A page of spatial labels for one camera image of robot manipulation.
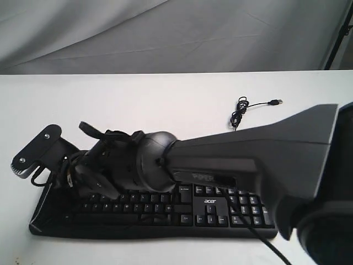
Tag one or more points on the grey backdrop cloth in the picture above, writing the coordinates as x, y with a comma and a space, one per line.
101, 37

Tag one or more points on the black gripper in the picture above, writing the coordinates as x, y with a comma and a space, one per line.
80, 173

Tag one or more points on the black tripod stand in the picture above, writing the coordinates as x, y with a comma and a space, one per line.
344, 31

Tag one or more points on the black acer keyboard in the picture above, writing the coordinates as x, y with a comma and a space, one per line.
187, 211

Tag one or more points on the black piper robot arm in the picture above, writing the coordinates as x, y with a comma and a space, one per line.
300, 167

